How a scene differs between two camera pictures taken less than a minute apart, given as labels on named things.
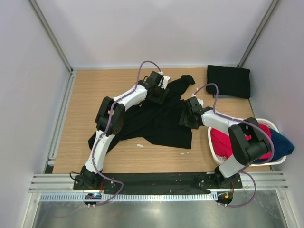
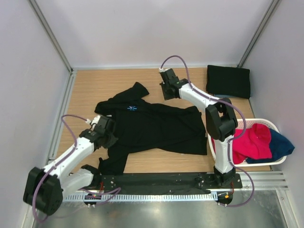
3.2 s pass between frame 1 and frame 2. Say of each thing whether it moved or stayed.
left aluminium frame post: stayed
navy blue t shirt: stayed
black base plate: stayed
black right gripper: moved
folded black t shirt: stayed
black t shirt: moved
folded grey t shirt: stayed
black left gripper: moved
